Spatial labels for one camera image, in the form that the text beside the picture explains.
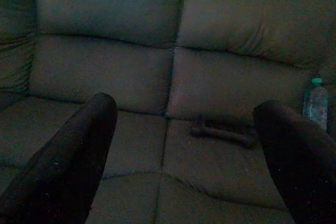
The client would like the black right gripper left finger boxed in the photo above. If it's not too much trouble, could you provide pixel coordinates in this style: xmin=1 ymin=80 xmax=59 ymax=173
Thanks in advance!
xmin=0 ymin=92 xmax=118 ymax=224

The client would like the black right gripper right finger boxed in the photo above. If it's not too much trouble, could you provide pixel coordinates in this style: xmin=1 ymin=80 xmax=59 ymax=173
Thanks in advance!
xmin=253 ymin=100 xmax=336 ymax=224

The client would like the clear bottle green cap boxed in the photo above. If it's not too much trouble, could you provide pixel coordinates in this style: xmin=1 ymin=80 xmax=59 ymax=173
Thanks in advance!
xmin=302 ymin=77 xmax=329 ymax=132

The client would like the dark dumbbell-shaped object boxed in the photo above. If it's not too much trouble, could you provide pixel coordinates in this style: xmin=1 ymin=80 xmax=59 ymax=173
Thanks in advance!
xmin=190 ymin=116 xmax=259 ymax=148

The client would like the dark green leather sofa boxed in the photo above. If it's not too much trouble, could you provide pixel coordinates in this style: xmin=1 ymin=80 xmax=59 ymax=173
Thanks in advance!
xmin=0 ymin=0 xmax=336 ymax=224

